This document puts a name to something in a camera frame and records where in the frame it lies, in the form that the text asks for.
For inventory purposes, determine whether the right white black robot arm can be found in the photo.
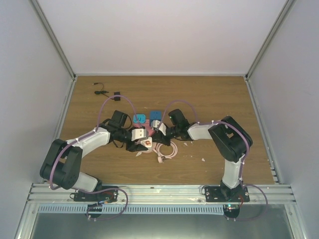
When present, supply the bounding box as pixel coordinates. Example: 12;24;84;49
151;109;253;202

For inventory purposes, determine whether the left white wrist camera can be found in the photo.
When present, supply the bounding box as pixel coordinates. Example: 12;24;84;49
131;128;149;141

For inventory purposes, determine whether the white tiger cube adapter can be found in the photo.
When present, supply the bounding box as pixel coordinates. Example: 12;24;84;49
135;138;153;153

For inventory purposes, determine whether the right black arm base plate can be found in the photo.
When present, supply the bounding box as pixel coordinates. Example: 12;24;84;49
201;184;250;203

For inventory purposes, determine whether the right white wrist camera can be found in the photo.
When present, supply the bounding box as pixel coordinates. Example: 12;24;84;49
151;120;167;135

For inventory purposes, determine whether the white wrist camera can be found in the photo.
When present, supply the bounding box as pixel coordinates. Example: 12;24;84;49
131;128;149;141
151;120;167;135

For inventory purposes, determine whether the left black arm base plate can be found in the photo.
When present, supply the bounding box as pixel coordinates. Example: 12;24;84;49
70;185;119;203

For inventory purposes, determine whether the dark blue cube socket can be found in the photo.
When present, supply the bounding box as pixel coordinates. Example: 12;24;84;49
150;110;162;122

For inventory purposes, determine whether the light blue plug adapter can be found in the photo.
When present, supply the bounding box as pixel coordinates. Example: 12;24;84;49
133;114;147;124

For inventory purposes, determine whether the pink power strip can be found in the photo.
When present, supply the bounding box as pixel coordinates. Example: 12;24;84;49
141;119;156;154

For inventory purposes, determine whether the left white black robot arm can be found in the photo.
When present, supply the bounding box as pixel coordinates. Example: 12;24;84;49
39;111;149;201

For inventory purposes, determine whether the aluminium front rail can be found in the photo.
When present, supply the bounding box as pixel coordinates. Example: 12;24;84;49
27;184;296;205

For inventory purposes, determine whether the black plug adapter with cable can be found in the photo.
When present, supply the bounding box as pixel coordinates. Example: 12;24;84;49
92;82;121;101

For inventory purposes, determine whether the grey slotted cable duct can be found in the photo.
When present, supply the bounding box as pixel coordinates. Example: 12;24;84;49
38;204;224;215

